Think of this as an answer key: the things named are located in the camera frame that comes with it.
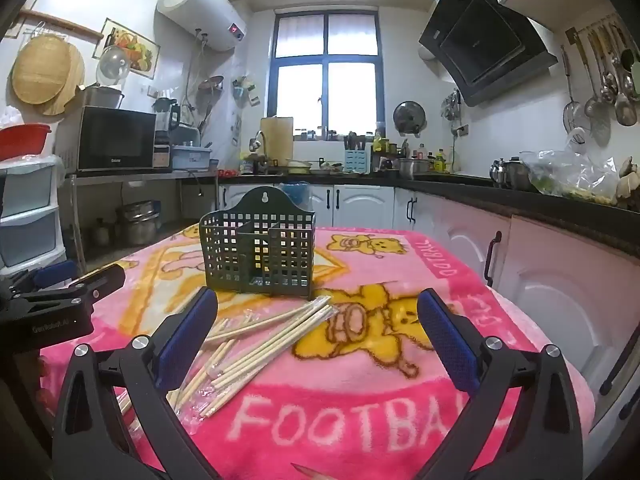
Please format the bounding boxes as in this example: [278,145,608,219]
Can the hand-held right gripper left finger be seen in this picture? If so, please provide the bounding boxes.
[50,287,221,480]

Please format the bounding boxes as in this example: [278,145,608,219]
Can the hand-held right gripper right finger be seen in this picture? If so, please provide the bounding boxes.
[417,289,583,480]

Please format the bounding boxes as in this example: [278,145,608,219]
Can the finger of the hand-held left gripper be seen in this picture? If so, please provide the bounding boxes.
[10,259,76,299]
[67,263,126,306]

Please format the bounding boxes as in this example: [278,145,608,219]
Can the set of chopsticks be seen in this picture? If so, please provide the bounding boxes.
[116,296,341,431]

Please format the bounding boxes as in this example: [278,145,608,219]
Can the dark green utensil basket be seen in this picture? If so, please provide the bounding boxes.
[199,186,317,301]

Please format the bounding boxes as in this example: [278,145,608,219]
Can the steel pot on shelf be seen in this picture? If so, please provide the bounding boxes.
[116,200,161,246]

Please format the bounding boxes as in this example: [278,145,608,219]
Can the plastic drawer unit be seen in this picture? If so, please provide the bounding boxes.
[0,155,68,273]

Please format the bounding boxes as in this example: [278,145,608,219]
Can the metal shelf table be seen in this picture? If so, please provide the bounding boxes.
[65,169,221,271]

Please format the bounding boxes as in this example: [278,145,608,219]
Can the white lower kitchen cabinets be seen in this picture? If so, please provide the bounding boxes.
[217,182,640,431]

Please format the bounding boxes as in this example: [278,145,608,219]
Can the pink printed bear blanket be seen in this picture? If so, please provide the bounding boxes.
[37,220,598,480]

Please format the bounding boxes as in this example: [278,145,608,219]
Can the red plastic basin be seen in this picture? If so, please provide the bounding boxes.
[0,124,52,160]

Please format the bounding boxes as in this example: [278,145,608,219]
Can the black microwave oven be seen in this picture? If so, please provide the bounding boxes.
[65,106,158,173]

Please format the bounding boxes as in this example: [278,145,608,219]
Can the black kitchen countertop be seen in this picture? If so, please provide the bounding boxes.
[217,170,640,256]

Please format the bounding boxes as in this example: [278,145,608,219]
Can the black blender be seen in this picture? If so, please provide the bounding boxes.
[152,97,181,146]

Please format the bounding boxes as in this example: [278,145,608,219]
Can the row of condiment bottles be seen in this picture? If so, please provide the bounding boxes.
[372,127,453,173]

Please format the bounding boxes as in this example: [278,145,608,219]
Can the lidded steel pot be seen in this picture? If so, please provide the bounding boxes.
[502,156,533,191]

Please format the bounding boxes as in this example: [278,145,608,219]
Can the square metal pot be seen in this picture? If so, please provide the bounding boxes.
[82,85,126,110]

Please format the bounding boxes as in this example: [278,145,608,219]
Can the round wooden board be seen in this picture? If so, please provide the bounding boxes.
[40,42,87,117]

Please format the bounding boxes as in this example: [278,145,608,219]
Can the blue knife holder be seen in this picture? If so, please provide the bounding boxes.
[344,132,371,172]

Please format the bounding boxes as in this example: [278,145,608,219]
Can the round wooden cutting boards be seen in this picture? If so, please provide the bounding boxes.
[11,35,78,106]

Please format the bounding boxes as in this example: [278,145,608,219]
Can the clear plastic vegetable bag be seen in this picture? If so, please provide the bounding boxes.
[522,127,621,206]

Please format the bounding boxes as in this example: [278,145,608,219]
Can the glass pot lid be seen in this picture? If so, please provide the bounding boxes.
[96,45,132,86]

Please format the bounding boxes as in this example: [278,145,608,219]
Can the rectangular wooden cutting board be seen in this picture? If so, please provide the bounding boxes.
[260,116,294,161]

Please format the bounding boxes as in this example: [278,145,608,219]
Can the hanging kitchen tools cluster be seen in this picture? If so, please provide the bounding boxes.
[440,89,462,123]

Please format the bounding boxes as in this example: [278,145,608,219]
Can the hanging slotted ladle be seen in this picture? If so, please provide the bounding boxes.
[582,30,612,146]

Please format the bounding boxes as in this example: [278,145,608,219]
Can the white water heater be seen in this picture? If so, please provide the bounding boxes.
[156,0,248,52]

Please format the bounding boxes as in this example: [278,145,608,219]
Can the hanging steel ladle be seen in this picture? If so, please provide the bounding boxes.
[597,25,618,103]
[607,22,638,127]

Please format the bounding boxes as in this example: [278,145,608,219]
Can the black range hood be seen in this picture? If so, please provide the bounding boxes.
[418,0,558,107]

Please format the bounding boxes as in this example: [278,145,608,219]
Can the blue framed window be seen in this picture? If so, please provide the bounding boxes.
[267,8,383,130]

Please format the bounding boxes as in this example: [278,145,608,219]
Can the wall-hung metal pot lid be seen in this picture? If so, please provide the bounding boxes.
[392,101,426,136]

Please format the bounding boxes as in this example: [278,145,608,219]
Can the fruit wall poster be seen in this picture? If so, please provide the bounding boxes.
[95,17,161,80]

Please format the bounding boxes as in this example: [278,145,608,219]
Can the wall organizer with tools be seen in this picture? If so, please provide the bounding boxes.
[231,76,262,107]

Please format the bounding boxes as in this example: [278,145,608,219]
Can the wooden wall rail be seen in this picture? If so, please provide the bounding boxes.
[22,9,104,41]

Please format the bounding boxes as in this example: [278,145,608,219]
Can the wooden utensil rail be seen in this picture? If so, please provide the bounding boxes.
[565,12,626,43]

